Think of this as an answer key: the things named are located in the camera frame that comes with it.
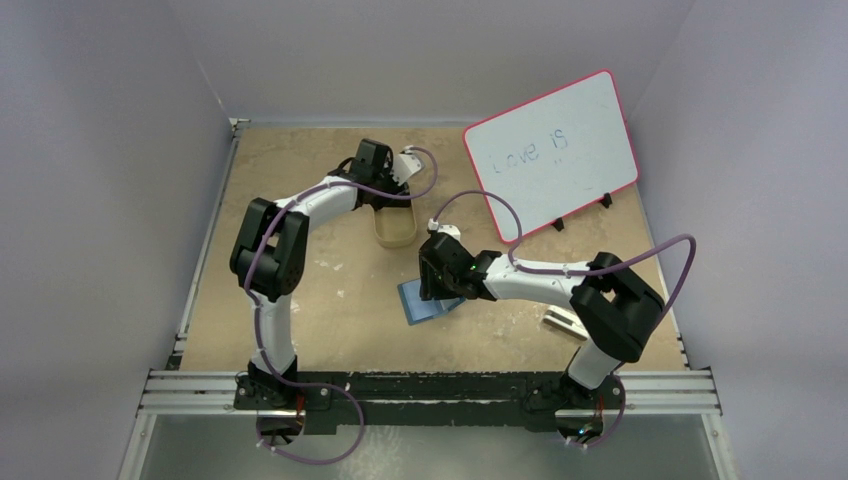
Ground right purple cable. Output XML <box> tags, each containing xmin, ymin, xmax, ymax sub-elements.
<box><xmin>430</xmin><ymin>190</ymin><xmax>698</xmax><ymax>319</ymax></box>

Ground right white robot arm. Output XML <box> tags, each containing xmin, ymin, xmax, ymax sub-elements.
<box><xmin>418</xmin><ymin>232</ymin><xmax>666</xmax><ymax>407</ymax></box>

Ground pink framed whiteboard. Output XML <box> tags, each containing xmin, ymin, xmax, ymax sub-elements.
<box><xmin>462</xmin><ymin>70</ymin><xmax>640</xmax><ymax>243</ymax></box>

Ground tan oval tray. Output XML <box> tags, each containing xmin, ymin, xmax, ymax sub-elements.
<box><xmin>373</xmin><ymin>202</ymin><xmax>418</xmax><ymax>249</ymax></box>

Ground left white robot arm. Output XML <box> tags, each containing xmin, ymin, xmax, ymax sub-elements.
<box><xmin>229</xmin><ymin>139</ymin><xmax>424</xmax><ymax>409</ymax></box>

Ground blue card holder wallet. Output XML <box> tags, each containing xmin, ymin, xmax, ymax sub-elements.
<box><xmin>397</xmin><ymin>278</ymin><xmax>466</xmax><ymax>326</ymax></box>

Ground purple cable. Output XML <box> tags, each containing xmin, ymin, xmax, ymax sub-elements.
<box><xmin>241</xmin><ymin>146</ymin><xmax>440</xmax><ymax>465</ymax></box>
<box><xmin>430</xmin><ymin>190</ymin><xmax>698</xmax><ymax>319</ymax></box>

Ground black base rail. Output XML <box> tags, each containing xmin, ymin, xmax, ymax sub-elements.
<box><xmin>233</xmin><ymin>371</ymin><xmax>624</xmax><ymax>436</ymax></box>

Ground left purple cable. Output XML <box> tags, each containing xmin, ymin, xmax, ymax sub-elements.
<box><xmin>241</xmin><ymin>146</ymin><xmax>440</xmax><ymax>465</ymax></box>

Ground white black eraser block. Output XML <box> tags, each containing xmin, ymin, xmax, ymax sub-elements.
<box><xmin>542</xmin><ymin>305</ymin><xmax>589</xmax><ymax>341</ymax></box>

